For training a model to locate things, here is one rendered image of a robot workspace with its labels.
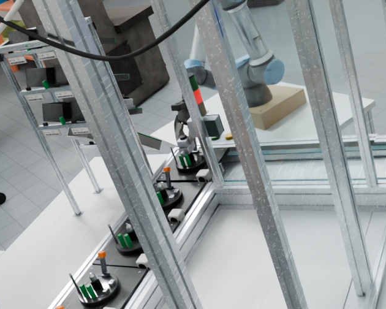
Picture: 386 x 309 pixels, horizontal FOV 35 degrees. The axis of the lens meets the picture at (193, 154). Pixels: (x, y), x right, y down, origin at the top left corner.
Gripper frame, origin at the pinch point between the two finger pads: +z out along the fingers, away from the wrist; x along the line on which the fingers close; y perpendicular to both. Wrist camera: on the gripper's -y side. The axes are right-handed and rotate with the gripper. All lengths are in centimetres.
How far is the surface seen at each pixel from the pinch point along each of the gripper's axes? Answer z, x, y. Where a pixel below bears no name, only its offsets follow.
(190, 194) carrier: 23.1, -9.1, -6.7
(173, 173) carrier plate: 12.4, 6.2, 3.6
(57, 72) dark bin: -19, 35, -40
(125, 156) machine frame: 36, -64, -121
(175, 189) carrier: 21.8, -4.6, -10.3
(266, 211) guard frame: 43, -83, -104
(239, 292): 58, -41, -25
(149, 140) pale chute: -2.8, 20.8, 5.1
